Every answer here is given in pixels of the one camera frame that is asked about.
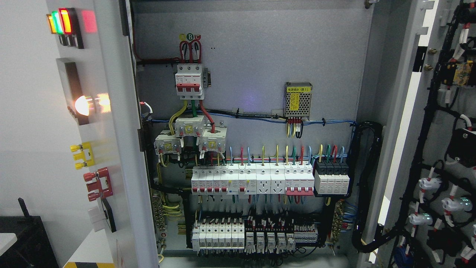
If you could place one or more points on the white rotary selector switch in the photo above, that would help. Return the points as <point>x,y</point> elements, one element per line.
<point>98,217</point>

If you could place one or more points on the main red white breaker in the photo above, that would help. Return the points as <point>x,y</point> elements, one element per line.
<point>191,81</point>

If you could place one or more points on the white current transformers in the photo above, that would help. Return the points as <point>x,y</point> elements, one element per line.
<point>191,131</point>

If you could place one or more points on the brass ground bar left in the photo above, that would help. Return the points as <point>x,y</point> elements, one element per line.
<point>159,218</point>

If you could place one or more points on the white glowing indicator light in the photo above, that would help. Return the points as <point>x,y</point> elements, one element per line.
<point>84,105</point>

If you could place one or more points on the yellow terminal connector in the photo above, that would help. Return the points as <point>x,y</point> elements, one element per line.
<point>84,156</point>

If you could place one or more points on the red indicator light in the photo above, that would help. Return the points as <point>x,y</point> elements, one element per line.
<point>70,25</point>

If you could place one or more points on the white lower breaker row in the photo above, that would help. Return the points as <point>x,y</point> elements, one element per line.
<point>218,235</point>

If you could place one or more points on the metal mesh power supply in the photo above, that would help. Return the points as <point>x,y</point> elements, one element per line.
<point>298,97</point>

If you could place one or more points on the white din rail sockets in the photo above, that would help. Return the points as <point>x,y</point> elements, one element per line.
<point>270,178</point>

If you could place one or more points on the green indicator light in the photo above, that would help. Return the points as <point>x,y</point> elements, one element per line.
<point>57,28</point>

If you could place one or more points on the grey cabinet door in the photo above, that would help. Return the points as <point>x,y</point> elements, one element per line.
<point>430,222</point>
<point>105,69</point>

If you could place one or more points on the yellow indicator light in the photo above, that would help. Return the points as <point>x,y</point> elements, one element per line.
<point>51,23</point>

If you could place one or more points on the row of small breakers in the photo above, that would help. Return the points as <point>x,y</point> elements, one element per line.
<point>228,180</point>

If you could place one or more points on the brass ground bar right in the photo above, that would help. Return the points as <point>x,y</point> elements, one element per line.
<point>336,223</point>

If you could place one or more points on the black box with antenna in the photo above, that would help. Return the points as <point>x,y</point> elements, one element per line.
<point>32,248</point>

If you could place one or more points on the brass ground bar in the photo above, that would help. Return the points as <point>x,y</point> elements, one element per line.
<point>336,223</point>
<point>159,218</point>

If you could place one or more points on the black white surge protector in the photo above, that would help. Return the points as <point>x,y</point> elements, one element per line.
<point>331,178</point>

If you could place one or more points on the red terminal connector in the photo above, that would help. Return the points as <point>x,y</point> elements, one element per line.
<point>94,184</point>

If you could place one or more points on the black digital power meter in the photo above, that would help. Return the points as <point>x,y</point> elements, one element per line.
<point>70,81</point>

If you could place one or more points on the relay terminal block row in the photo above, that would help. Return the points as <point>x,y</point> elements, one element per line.
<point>278,234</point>

